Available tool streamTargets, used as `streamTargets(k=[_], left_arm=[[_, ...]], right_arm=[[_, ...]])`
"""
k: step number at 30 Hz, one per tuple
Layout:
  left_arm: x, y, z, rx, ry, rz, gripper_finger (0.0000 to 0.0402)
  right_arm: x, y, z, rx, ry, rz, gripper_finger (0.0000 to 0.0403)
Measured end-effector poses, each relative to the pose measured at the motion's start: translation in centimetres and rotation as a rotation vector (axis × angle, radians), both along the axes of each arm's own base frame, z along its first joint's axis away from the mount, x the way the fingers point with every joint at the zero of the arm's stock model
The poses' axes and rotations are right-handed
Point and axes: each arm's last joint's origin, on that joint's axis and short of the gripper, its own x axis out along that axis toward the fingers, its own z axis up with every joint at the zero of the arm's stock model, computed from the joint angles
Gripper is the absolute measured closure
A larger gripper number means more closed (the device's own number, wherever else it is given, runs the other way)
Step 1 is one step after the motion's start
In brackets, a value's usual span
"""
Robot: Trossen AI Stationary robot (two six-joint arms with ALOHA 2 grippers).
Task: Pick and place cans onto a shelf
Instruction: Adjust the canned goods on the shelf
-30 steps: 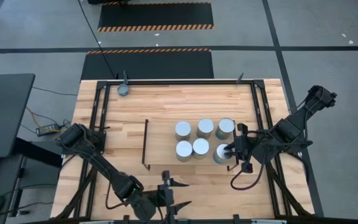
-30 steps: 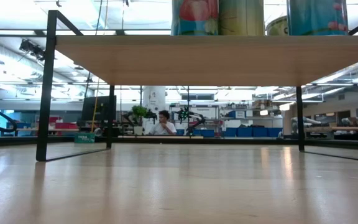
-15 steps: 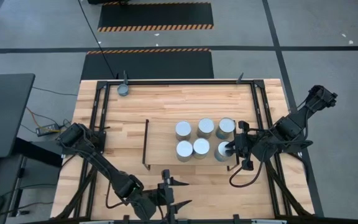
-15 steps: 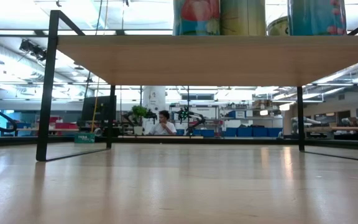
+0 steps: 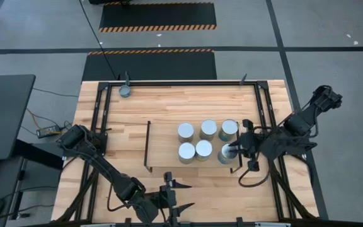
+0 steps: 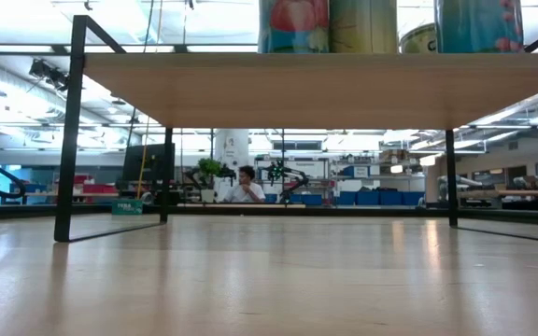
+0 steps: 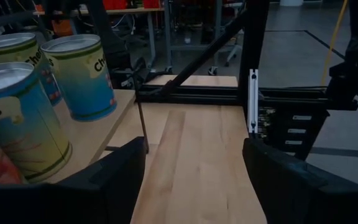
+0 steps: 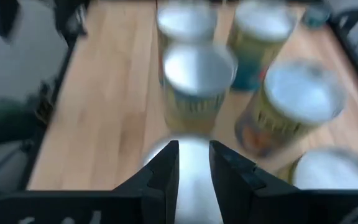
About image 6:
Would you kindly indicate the wooden shelf black metal legs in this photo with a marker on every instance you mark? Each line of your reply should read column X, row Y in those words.
column 297, row 88

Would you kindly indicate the blue tin can red fruit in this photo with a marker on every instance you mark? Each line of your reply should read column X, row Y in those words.
column 292, row 28

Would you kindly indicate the cream carrots label tin can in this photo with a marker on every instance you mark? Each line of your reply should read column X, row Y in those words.
column 362, row 28

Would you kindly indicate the cream tin can dark lettering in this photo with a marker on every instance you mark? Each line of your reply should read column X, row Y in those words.
column 416, row 42

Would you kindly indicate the blue peaches label tin can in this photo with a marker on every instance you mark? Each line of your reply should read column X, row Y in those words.
column 474, row 28

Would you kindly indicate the green black background robot arm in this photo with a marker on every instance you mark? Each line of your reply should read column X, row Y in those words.
column 276, row 170

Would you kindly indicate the blue storage bin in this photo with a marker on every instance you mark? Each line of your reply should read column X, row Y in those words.
column 367, row 198
column 271, row 199
column 311, row 200
column 346, row 198
column 391, row 198
column 414, row 199

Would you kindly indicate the white round pillar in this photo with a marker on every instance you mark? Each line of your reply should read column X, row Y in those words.
column 234, row 149

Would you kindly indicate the metal rack white panel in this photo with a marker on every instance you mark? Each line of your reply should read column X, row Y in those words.
column 313, row 169

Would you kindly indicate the potted green plant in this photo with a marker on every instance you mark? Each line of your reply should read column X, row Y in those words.
column 209, row 166

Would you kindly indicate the blue bin white label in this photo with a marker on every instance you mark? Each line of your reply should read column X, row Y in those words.
column 350, row 172

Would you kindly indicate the metal storage rack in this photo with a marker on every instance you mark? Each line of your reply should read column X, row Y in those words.
column 390, row 177

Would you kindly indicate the yellow pole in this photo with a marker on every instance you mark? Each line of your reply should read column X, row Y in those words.
column 144, row 163

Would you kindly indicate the black monitor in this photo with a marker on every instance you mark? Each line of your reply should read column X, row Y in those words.
column 140, row 163

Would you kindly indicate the green box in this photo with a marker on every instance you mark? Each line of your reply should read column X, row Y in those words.
column 126, row 207

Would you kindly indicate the red storage box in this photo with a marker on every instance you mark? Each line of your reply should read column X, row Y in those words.
column 84, row 179
column 101, row 188

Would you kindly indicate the long background table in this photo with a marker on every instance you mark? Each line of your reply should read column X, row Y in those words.
column 40, row 194

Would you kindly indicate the wooden background table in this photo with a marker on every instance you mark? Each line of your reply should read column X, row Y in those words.
column 507, row 192

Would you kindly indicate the black track spotlight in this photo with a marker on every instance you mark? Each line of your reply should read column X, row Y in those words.
column 88, row 5

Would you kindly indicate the black ceiling-hung device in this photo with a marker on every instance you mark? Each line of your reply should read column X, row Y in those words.
column 45, row 71

